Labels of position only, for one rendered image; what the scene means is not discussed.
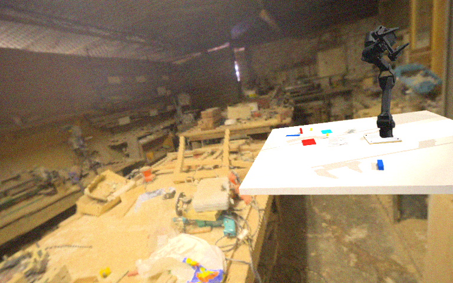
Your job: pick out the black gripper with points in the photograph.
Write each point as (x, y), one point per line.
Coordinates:
(383, 45)

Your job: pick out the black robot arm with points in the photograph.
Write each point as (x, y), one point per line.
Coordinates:
(384, 120)

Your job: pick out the small blue block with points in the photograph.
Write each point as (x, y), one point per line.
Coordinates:
(380, 164)

